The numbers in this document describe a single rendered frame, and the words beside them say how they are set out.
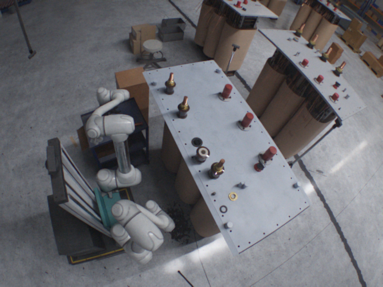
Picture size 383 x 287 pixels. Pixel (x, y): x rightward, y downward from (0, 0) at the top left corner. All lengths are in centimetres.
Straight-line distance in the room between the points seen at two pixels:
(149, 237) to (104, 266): 171
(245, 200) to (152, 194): 157
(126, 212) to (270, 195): 101
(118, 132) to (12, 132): 287
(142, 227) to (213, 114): 110
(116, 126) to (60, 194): 58
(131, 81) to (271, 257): 288
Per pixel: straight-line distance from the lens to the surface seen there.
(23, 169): 350
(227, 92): 186
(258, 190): 157
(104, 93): 188
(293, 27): 747
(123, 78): 264
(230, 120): 178
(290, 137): 307
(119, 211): 109
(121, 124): 136
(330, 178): 422
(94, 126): 137
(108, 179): 180
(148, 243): 110
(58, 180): 106
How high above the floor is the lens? 268
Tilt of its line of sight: 58 degrees down
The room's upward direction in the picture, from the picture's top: 18 degrees clockwise
